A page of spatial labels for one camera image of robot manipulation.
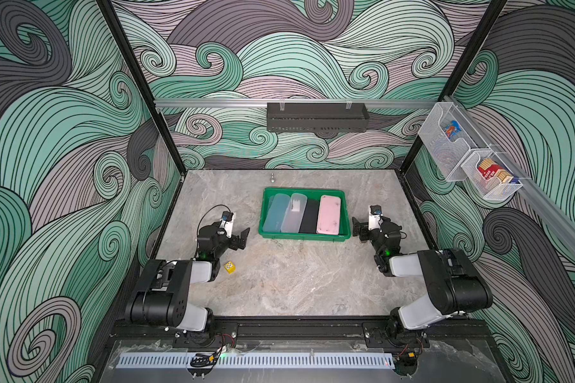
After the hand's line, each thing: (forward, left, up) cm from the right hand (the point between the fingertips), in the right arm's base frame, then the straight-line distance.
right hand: (369, 217), depth 93 cm
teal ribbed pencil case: (+6, +39, -4) cm, 39 cm away
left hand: (-2, +53, +1) cm, 53 cm away
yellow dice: (-18, +54, -5) cm, 57 cm away
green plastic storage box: (-3, +10, -6) cm, 12 cm away
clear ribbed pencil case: (+6, +30, -5) cm, 30 cm away
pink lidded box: (0, +16, -3) cm, 16 cm away
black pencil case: (+2, +23, -4) cm, 24 cm away
